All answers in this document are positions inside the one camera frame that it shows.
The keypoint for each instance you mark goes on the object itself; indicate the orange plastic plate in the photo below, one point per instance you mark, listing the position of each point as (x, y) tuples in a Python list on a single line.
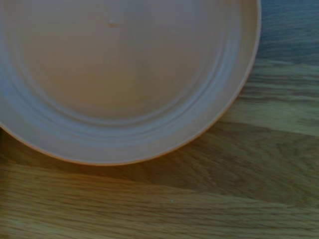
[(119, 82)]

